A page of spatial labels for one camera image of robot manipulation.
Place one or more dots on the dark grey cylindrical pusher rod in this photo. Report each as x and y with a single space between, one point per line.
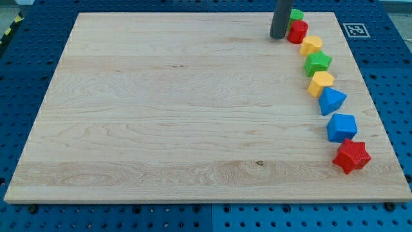
281 18

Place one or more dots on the green cylinder block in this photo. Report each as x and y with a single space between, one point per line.
295 15

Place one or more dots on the red cylinder block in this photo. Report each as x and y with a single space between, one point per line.
297 32

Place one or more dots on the yellow heart block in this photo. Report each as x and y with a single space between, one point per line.
311 44

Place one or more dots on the green star block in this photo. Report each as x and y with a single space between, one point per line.
316 62

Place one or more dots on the yellow hexagon block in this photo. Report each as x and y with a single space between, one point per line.
319 81

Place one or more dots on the white fiducial marker tag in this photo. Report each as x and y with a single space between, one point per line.
356 30

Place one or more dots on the blue triangle block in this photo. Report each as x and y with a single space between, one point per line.
331 100

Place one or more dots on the blue cube block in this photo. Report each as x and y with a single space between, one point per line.
341 127

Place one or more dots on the red star block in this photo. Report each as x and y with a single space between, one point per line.
351 155

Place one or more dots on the light wooden board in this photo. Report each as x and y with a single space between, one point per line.
197 107

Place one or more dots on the yellow black hazard tape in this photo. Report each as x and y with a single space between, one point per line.
12 29

